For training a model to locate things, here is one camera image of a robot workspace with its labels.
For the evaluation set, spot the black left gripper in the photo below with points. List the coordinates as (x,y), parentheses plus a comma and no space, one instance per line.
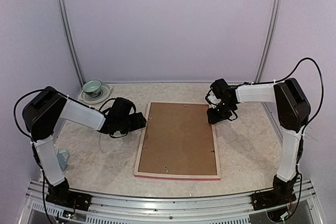
(139,123)

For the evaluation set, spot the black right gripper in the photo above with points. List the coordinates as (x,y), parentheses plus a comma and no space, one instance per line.
(214,117)

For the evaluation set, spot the brown backing board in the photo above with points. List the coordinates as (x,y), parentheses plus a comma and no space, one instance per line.
(178,140)

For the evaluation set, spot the pink wooden picture frame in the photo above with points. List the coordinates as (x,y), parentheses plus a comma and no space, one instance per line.
(178,176)

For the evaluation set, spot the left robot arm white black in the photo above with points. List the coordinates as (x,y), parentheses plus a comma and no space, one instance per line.
(43,112)

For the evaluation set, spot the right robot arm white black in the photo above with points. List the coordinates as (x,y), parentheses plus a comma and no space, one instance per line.
(293,110)

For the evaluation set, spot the green ceramic bowl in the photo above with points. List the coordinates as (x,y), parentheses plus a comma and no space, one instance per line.
(92,88)

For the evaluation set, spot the white and blue mug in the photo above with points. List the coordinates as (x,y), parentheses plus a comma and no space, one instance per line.
(63,157)

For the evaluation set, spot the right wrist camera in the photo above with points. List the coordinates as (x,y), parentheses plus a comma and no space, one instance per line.
(212,100)

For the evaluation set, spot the aluminium front rail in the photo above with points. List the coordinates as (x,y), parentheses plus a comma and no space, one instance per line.
(109,208)

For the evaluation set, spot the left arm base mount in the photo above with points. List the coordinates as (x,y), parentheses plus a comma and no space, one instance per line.
(62,195)

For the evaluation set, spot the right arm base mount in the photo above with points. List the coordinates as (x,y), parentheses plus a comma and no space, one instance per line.
(281,193)

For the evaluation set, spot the right aluminium corner post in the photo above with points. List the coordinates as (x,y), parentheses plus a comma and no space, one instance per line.
(268,41)

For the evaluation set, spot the aluminium corner post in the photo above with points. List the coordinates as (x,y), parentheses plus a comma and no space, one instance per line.
(268,41)
(70,41)

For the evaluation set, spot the left aluminium corner post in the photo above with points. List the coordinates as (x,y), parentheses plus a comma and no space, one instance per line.
(70,41)

